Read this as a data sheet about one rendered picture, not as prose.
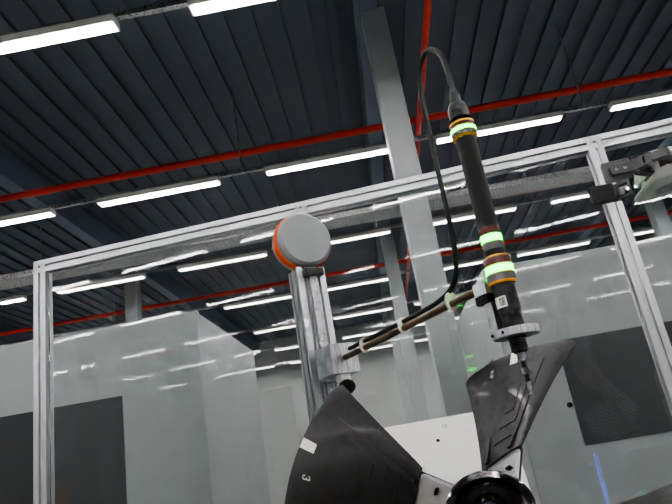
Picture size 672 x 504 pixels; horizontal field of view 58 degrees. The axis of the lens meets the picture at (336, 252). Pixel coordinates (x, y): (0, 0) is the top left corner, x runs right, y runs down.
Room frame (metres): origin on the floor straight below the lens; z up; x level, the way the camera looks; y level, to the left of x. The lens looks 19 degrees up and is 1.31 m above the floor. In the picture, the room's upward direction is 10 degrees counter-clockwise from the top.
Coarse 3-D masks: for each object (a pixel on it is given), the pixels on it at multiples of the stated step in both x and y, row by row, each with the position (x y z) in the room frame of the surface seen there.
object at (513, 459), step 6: (516, 450) 0.96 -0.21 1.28; (510, 456) 0.98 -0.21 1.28; (516, 456) 0.96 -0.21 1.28; (498, 462) 1.00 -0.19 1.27; (504, 462) 0.99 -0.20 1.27; (510, 462) 0.97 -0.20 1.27; (516, 462) 0.95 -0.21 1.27; (492, 468) 1.02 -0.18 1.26; (498, 468) 1.00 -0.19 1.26; (504, 468) 0.98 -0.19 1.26; (516, 468) 0.94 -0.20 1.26; (516, 474) 0.94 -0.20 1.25
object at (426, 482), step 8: (424, 480) 0.97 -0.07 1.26; (432, 480) 0.96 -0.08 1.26; (440, 480) 0.96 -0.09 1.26; (424, 488) 0.97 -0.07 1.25; (432, 488) 0.97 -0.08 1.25; (440, 488) 0.96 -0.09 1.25; (448, 488) 0.95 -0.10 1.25; (416, 496) 0.98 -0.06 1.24; (424, 496) 0.98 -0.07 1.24; (432, 496) 0.97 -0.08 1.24; (440, 496) 0.96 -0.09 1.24
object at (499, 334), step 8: (480, 288) 0.94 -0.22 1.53; (488, 288) 0.93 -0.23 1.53; (480, 296) 0.94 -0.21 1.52; (488, 296) 0.93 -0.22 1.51; (480, 304) 0.94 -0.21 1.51; (488, 304) 0.93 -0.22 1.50; (488, 312) 0.94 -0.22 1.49; (496, 312) 0.93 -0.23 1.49; (488, 320) 0.94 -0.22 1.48; (496, 320) 0.93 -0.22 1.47; (496, 328) 0.93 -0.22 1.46; (504, 328) 0.89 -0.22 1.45; (512, 328) 0.88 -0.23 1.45; (520, 328) 0.88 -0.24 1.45; (528, 328) 0.88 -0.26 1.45; (536, 328) 0.89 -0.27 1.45; (496, 336) 0.90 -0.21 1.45; (504, 336) 0.89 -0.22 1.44; (528, 336) 0.93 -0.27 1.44
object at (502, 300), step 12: (456, 96) 0.91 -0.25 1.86; (456, 108) 0.90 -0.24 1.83; (492, 288) 0.92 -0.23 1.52; (504, 288) 0.90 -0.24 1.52; (504, 300) 0.90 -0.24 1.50; (516, 300) 0.90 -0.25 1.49; (504, 312) 0.90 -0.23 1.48; (516, 312) 0.90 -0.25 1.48; (504, 324) 0.91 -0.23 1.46; (516, 324) 0.90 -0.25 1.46; (516, 336) 0.90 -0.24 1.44; (516, 348) 0.91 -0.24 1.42; (528, 348) 0.91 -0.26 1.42
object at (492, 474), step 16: (464, 480) 0.91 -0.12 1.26; (480, 480) 0.91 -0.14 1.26; (496, 480) 0.90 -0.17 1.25; (512, 480) 0.89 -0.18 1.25; (448, 496) 0.90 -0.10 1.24; (464, 496) 0.90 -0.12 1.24; (480, 496) 0.89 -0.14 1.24; (496, 496) 0.89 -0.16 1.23; (512, 496) 0.89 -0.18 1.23; (528, 496) 0.87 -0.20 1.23
